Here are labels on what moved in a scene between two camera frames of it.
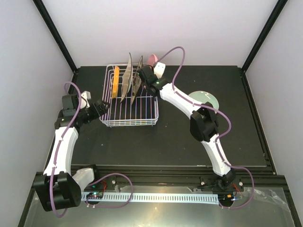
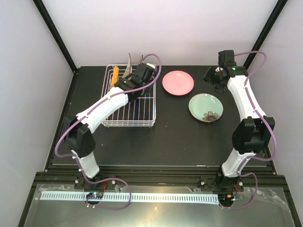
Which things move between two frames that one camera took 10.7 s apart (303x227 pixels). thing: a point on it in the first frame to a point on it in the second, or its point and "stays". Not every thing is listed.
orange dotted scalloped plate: x=115 y=80 stays
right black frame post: x=278 y=8 stays
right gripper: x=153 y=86 to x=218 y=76
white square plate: x=127 y=79 stays
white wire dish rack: x=131 y=102 stays
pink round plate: x=152 y=59 to x=178 y=82
